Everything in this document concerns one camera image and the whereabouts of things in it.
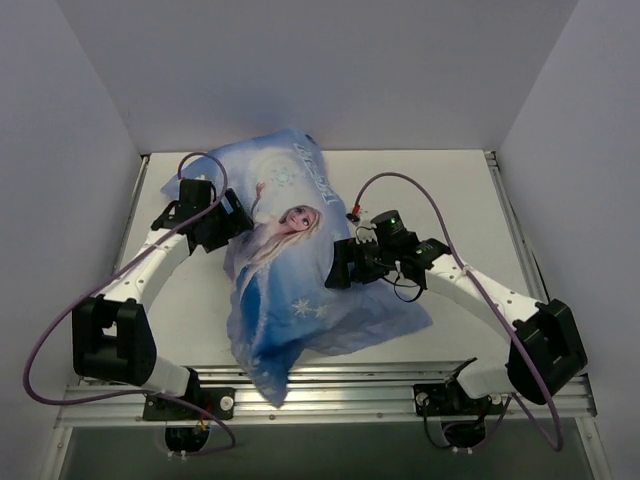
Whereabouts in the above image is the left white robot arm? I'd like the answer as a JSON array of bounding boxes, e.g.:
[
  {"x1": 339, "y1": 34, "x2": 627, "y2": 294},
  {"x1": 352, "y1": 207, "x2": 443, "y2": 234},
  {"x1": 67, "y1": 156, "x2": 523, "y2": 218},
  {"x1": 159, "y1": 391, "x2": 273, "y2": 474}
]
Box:
[{"x1": 72, "y1": 179, "x2": 254, "y2": 419}]

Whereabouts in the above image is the right aluminium side rail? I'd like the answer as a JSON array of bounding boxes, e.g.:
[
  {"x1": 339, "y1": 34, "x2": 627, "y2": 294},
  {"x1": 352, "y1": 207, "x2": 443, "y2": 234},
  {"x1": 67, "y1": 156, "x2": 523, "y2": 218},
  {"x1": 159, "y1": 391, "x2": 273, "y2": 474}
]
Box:
[{"x1": 483, "y1": 151, "x2": 551, "y2": 302}]

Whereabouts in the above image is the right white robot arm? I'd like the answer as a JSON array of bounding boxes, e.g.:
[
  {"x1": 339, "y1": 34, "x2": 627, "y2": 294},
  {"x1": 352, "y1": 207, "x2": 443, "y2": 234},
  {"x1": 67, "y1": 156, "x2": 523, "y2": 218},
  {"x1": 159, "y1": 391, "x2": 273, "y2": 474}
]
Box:
[{"x1": 325, "y1": 210, "x2": 588, "y2": 413}]

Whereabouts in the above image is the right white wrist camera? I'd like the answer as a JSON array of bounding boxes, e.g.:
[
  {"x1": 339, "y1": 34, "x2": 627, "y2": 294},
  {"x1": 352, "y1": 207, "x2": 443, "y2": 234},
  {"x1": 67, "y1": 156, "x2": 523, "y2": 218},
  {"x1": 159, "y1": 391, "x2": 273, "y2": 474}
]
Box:
[{"x1": 346, "y1": 210, "x2": 377, "y2": 243}]

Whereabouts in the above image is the aluminium front rail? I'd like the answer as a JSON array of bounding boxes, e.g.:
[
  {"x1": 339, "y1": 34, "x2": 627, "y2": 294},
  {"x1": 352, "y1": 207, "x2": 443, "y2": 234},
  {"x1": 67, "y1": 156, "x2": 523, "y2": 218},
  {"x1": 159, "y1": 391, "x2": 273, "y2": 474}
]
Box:
[{"x1": 56, "y1": 362, "x2": 597, "y2": 427}]

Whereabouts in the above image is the blue and pink printed pillowcase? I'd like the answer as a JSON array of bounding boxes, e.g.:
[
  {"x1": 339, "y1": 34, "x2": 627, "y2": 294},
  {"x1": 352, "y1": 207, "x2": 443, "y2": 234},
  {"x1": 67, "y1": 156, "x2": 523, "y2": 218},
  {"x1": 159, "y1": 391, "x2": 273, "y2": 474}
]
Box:
[{"x1": 181, "y1": 129, "x2": 432, "y2": 408}]

